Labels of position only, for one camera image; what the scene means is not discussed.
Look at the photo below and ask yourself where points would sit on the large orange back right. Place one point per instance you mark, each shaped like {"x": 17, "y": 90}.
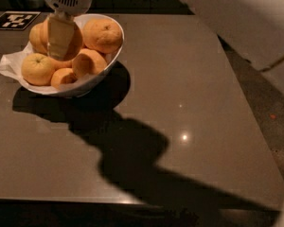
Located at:
{"x": 103, "y": 35}

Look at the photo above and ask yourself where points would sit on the orange hidden at back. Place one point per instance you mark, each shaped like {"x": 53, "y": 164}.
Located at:
{"x": 60, "y": 64}

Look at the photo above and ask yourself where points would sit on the small orange front bottom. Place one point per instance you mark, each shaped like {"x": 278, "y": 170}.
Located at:
{"x": 63, "y": 76}

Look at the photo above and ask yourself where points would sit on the black white marker tag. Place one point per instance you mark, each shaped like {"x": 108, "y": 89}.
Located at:
{"x": 17, "y": 20}

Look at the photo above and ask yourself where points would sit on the white paper liner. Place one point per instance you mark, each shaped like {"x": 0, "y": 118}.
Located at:
{"x": 10, "y": 66}

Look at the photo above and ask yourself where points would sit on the yellowish orange front left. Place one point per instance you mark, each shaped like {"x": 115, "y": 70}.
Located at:
{"x": 37, "y": 69}

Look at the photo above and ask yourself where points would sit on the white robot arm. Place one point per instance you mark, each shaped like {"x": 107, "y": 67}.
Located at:
{"x": 185, "y": 135}

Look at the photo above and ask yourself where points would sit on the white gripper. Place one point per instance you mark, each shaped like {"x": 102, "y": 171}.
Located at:
{"x": 62, "y": 24}

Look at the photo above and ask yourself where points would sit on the white bowl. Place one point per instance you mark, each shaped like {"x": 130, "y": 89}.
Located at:
{"x": 81, "y": 21}

